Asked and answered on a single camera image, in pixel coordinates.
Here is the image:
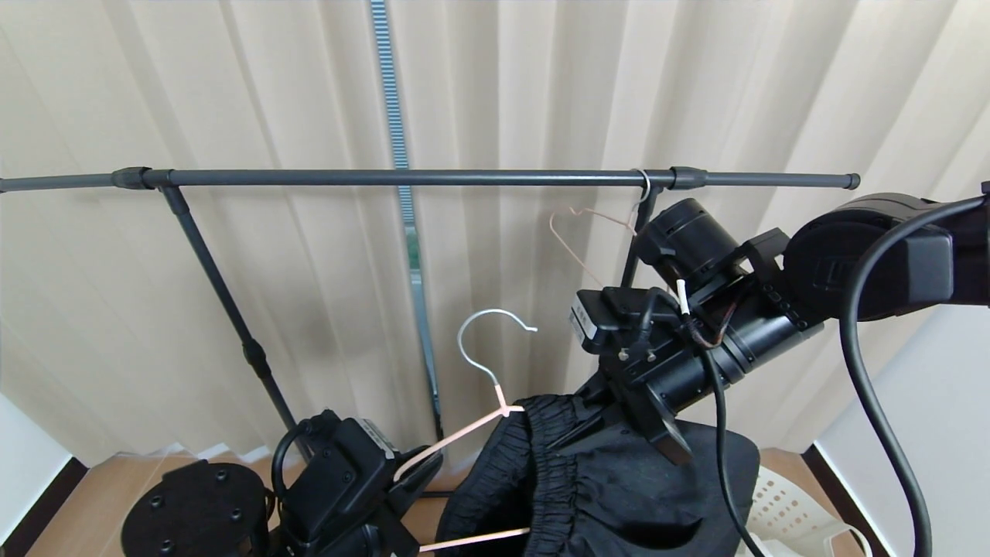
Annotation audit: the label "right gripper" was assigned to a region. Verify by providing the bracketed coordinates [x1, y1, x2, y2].
[599, 298, 825, 466]

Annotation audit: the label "black cable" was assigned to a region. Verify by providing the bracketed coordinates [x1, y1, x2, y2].
[698, 195, 990, 557]

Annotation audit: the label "black clothes rack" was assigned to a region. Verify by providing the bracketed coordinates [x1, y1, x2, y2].
[0, 166, 861, 496]

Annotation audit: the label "pink clothes hanger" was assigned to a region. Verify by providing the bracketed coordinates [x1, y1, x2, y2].
[393, 309, 539, 553]
[549, 168, 651, 292]

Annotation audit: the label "black shorts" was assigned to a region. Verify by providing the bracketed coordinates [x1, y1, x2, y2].
[435, 393, 760, 557]

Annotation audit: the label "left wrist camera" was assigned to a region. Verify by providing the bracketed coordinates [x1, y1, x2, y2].
[271, 409, 400, 544]

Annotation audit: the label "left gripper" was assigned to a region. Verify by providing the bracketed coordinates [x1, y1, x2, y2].
[344, 495, 425, 557]

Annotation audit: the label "white laundry basket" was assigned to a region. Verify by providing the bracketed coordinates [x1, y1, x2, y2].
[741, 464, 873, 557]

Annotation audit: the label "beige curtain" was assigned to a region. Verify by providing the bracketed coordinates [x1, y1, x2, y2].
[0, 0, 990, 474]

